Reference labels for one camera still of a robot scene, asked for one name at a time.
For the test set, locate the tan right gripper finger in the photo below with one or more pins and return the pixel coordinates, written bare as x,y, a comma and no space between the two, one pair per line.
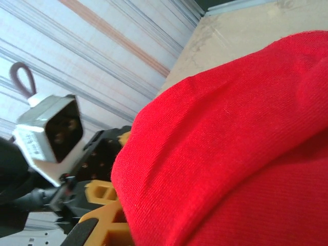
102,225

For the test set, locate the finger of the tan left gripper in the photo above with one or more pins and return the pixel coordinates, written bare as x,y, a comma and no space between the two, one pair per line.
125,139

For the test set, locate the red t-shirt with bear print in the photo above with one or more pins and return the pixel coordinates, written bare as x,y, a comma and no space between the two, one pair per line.
217,141

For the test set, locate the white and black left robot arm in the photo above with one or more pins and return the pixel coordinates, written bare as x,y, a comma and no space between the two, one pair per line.
38,230

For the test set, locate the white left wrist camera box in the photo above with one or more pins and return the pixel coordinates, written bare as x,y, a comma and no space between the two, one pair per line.
30,138

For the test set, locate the thin aluminium edge rail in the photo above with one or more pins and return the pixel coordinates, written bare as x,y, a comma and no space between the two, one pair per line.
230,9

